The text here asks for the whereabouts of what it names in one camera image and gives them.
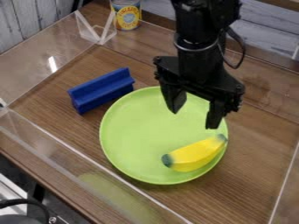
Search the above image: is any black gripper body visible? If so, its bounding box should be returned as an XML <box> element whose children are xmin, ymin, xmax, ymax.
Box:
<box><xmin>153</xmin><ymin>50</ymin><xmax>246</xmax><ymax>113</ymax></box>

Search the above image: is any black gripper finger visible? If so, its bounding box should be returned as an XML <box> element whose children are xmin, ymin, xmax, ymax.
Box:
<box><xmin>160</xmin><ymin>80</ymin><xmax>187</xmax><ymax>114</ymax></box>
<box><xmin>205</xmin><ymin>100</ymin><xmax>225</xmax><ymax>130</ymax></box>

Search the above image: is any black cable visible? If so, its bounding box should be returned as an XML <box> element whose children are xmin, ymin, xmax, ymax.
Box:
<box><xmin>0</xmin><ymin>198</ymin><xmax>51</xmax><ymax>224</ymax></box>

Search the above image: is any clear acrylic corner bracket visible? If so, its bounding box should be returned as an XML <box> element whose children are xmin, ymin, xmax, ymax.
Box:
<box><xmin>75</xmin><ymin>10</ymin><xmax>117</xmax><ymax>46</ymax></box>

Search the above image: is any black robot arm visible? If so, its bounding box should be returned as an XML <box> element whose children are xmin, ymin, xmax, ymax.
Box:
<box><xmin>153</xmin><ymin>0</ymin><xmax>246</xmax><ymax>130</ymax></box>

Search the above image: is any yellow labelled tin can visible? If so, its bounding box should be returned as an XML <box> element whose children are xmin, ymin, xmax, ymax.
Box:
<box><xmin>109</xmin><ymin>0</ymin><xmax>141</xmax><ymax>31</ymax></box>

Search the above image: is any blue plastic block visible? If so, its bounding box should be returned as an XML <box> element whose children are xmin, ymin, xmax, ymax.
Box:
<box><xmin>68</xmin><ymin>67</ymin><xmax>136</xmax><ymax>115</ymax></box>

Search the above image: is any green plastic plate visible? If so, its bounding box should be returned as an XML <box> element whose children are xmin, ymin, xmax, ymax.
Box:
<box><xmin>99</xmin><ymin>87</ymin><xmax>228</xmax><ymax>185</ymax></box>

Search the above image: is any clear acrylic front wall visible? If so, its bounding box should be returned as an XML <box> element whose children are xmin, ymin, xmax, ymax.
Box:
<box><xmin>0</xmin><ymin>108</ymin><xmax>192</xmax><ymax>224</ymax></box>

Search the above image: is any yellow toy banana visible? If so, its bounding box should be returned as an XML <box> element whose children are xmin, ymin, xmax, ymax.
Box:
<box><xmin>161</xmin><ymin>134</ymin><xmax>228</xmax><ymax>172</ymax></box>

